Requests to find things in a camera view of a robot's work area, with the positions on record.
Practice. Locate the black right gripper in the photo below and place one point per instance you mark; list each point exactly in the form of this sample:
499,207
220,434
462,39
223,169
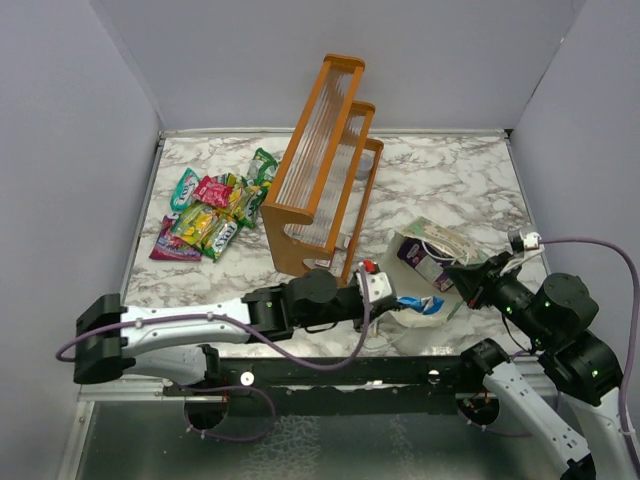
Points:
473,279

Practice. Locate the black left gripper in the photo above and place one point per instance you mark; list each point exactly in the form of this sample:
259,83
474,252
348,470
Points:
379,309

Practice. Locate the purple white snack packet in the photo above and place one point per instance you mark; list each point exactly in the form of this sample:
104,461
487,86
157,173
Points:
427,261

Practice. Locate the blue white snack packet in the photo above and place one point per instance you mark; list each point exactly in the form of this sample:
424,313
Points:
422,305

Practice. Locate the green patterned paper bag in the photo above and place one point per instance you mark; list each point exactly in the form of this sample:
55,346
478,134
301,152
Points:
433,318

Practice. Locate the green Fox's snack packet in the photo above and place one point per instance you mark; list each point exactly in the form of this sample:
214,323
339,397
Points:
218,238

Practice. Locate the yellow green striped packet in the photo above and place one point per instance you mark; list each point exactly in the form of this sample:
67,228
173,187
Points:
245,199

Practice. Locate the green apple tea packet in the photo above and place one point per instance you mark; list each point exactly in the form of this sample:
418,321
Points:
262,168

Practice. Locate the yellow fruit snack packet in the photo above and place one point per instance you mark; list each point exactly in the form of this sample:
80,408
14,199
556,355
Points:
195,223

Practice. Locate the red snack packet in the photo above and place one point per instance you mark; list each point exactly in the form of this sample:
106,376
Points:
214,191

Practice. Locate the purple berry snack packet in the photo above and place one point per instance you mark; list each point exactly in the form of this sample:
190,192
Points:
169,247

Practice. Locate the teal snack packet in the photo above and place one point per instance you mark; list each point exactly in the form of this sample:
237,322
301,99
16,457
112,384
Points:
182,196

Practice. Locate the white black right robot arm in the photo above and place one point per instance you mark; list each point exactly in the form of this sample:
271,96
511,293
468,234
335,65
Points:
582,367

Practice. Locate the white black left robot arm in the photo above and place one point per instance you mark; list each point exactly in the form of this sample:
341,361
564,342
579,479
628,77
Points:
174,343

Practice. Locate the orange wooden tiered rack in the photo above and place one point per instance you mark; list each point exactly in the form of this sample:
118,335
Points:
305,208

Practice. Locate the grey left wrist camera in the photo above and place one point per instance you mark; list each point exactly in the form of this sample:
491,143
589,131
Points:
374,284

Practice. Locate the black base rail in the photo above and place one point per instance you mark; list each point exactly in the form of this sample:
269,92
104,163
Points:
437,385

